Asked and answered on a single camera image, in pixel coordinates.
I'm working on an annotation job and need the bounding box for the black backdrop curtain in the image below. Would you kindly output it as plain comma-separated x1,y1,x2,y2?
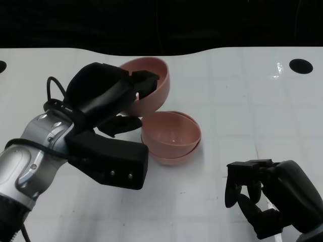
0,0,323,56

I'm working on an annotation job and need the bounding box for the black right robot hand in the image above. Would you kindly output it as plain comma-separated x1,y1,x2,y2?
224,158,323,240

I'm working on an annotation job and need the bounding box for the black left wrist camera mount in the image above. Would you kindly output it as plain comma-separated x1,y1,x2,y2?
43,100,149,191

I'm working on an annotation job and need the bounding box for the pink plastic bowl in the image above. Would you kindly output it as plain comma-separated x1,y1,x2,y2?
118,56,172,118
140,110,202,153
145,138,202,166

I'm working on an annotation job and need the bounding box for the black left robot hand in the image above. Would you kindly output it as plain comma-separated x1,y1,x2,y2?
63,62,160,138

